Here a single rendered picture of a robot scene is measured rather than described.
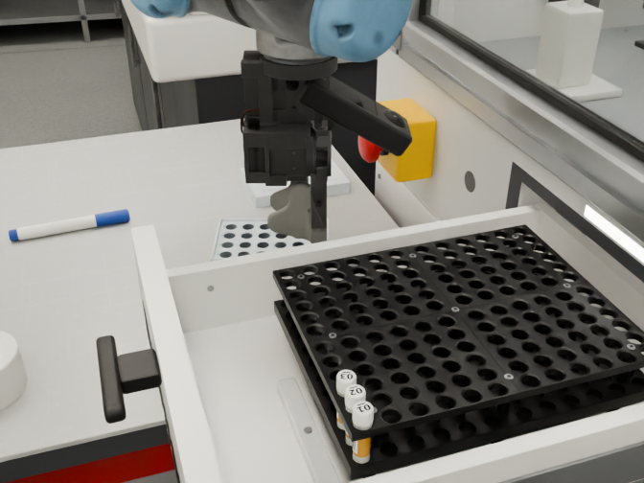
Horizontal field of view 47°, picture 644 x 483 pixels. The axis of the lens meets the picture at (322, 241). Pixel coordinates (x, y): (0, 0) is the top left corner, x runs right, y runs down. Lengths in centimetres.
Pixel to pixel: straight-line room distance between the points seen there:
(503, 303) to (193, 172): 59
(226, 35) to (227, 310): 70
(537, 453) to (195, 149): 77
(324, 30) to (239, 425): 27
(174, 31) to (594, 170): 79
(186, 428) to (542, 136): 39
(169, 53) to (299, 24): 77
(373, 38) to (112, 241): 51
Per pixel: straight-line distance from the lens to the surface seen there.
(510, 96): 68
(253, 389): 56
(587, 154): 59
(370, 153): 81
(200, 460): 39
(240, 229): 83
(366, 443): 45
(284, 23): 48
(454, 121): 78
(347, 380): 45
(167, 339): 47
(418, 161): 82
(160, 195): 99
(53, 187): 105
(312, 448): 50
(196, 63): 124
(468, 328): 52
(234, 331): 61
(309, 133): 67
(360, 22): 46
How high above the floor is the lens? 122
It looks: 32 degrees down
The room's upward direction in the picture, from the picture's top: straight up
